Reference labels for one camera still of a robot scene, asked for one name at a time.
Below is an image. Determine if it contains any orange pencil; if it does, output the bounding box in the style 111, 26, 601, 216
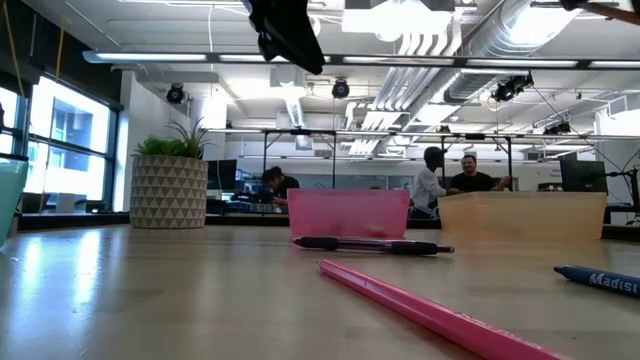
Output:
582, 1, 640, 27

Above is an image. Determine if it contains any black pen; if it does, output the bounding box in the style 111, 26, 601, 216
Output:
291, 235, 456, 258

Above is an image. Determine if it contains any blue printed pen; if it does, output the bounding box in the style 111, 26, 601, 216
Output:
552, 264, 640, 300

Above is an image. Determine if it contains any pink pencil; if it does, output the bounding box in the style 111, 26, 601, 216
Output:
316, 258, 574, 360

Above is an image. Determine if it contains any round black ceiling speaker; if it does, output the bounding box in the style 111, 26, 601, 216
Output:
166, 83, 187, 105
330, 77, 351, 100

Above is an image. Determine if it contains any black ceiling spotlight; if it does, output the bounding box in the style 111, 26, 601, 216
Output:
490, 71, 535, 104

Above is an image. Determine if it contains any long ceiling light strip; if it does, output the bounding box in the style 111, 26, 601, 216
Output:
81, 48, 640, 71

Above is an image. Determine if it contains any person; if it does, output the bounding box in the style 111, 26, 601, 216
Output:
259, 165, 302, 209
408, 145, 464, 220
448, 153, 512, 194

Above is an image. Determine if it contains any black computer monitor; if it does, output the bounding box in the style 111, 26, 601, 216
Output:
558, 158, 609, 194
206, 158, 239, 192

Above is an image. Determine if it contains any green succulent plant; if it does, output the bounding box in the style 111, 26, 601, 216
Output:
132, 116, 214, 159

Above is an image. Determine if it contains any pink plastic bin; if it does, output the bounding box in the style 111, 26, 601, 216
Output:
286, 188, 413, 240

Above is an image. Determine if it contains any white triangle-patterned plant pot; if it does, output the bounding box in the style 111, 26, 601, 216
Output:
128, 154, 209, 230

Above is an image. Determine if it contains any orange plastic bin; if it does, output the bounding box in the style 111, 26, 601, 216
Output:
437, 191, 609, 243

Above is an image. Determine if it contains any large window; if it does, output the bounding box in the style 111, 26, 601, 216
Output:
0, 74, 121, 214

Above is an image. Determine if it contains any green plastic bin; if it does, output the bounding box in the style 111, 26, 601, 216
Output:
0, 157, 30, 247

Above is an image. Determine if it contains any silver ventilation duct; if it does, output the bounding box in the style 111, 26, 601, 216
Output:
442, 0, 584, 104

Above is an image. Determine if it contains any black metal rack frame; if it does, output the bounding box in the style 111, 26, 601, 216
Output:
259, 128, 515, 194

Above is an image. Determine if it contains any black aluminium table frame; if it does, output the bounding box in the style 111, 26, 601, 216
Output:
17, 211, 640, 242

